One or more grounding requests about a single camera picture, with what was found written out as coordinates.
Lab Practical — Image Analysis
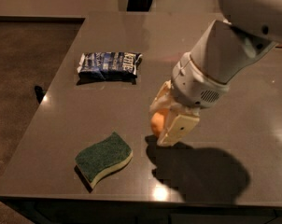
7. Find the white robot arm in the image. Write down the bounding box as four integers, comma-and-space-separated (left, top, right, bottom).
149, 0, 282, 147

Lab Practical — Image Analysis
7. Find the green and yellow sponge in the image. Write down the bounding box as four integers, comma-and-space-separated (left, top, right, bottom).
75, 133, 133, 189

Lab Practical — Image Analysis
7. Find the small black object at edge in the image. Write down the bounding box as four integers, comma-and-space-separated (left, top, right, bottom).
35, 86, 46, 103

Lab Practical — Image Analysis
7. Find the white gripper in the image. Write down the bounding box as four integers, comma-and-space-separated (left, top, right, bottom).
149, 52, 229, 147

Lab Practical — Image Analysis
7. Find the blue chip bag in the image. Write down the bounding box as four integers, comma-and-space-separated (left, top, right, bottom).
78, 52, 142, 80

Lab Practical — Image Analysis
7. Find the orange fruit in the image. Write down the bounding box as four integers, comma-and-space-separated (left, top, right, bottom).
150, 108, 169, 137

